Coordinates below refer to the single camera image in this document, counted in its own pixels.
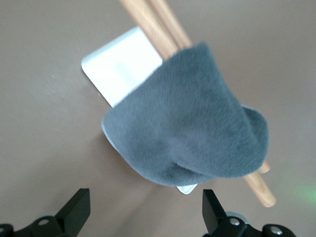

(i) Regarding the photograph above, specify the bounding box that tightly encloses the grey microfibre towel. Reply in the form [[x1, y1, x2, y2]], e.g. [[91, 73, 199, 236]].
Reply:
[[100, 41, 270, 188]]

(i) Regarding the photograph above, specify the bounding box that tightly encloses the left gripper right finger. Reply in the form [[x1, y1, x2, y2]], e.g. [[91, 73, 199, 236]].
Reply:
[[202, 188, 297, 237]]

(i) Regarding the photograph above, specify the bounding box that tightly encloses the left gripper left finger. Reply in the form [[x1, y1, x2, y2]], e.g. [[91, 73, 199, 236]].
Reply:
[[0, 188, 91, 237]]

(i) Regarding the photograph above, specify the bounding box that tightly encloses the brown table cover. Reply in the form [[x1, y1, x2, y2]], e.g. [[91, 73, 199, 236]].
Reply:
[[0, 0, 316, 237]]

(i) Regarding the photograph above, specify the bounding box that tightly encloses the wooden rack bar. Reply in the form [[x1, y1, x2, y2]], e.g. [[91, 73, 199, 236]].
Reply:
[[147, 0, 272, 174], [118, 0, 277, 208]]

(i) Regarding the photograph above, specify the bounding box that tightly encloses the white rack base plate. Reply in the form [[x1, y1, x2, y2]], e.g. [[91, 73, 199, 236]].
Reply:
[[80, 26, 198, 195]]

